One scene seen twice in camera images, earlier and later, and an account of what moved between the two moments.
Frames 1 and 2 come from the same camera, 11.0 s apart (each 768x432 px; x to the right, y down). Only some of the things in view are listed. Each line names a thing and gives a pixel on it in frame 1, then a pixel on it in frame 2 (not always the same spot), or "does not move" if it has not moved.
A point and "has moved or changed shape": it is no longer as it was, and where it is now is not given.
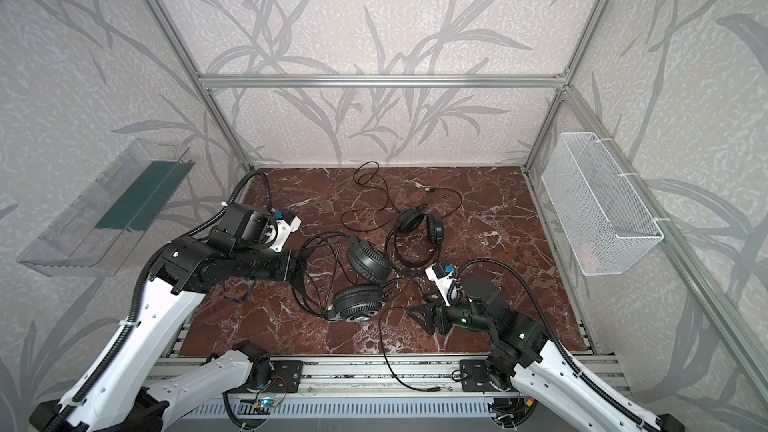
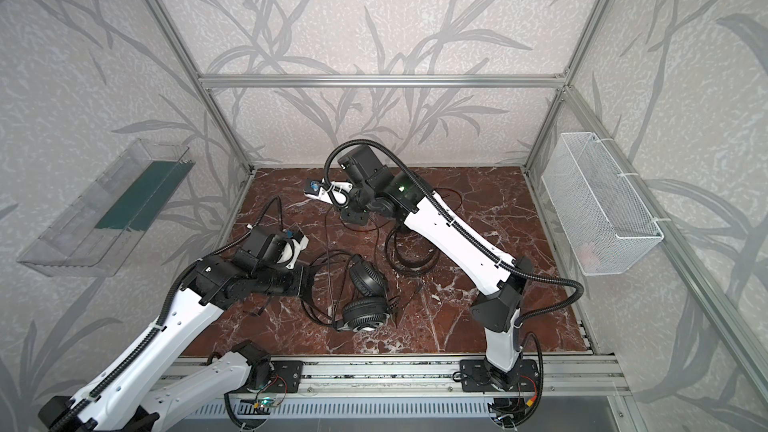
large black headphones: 342,278 has moved or changed shape
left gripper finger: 306,252 -> 310,272
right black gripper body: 434,317 -> 354,214
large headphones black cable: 403,306 -> 327,237
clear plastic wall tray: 94,233 does not move
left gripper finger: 298,281 -> 307,294
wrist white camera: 442,274 -> 334,192
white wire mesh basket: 604,219 does not move
